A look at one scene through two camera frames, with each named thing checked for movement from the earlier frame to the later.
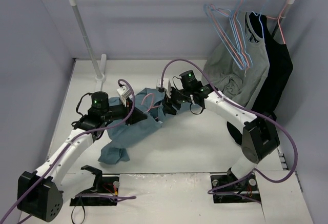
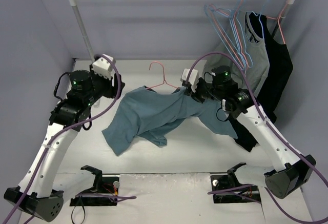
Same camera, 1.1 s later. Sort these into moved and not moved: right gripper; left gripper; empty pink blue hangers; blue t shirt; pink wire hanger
Moved: right gripper; pink wire hanger; blue t shirt; left gripper
Not moved: empty pink blue hangers
